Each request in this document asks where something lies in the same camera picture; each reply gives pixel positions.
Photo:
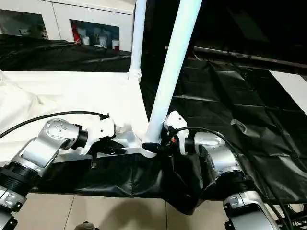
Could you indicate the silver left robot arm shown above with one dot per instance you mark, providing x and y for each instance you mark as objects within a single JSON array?
[{"x": 43, "y": 148}]

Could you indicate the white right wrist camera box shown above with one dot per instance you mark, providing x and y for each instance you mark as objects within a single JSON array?
[{"x": 176, "y": 122}]

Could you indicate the white flat board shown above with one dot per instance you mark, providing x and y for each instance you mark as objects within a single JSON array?
[{"x": 291, "y": 86}]

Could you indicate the dark metal rod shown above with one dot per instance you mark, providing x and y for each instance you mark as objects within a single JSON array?
[{"x": 251, "y": 55}]

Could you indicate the black plastic mat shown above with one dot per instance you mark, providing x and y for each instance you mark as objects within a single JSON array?
[{"x": 227, "y": 107}]

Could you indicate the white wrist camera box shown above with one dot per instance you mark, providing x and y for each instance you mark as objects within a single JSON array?
[
  {"x": 176, "y": 122},
  {"x": 100, "y": 129}
]

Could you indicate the white plastic table top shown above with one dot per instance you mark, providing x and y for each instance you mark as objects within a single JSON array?
[{"x": 60, "y": 95}]

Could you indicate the small white jar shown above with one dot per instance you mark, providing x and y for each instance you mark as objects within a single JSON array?
[
  {"x": 103, "y": 41},
  {"x": 86, "y": 40},
  {"x": 115, "y": 44}
]

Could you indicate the white glass-door cabinet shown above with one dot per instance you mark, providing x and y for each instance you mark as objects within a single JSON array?
[{"x": 72, "y": 12}]

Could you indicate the white plastic table leg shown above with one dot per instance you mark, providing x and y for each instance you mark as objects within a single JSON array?
[
  {"x": 138, "y": 36},
  {"x": 175, "y": 60}
]

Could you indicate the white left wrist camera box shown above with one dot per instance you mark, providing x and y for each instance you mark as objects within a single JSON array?
[{"x": 100, "y": 129}]

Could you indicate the red package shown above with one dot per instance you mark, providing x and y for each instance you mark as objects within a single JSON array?
[{"x": 76, "y": 34}]

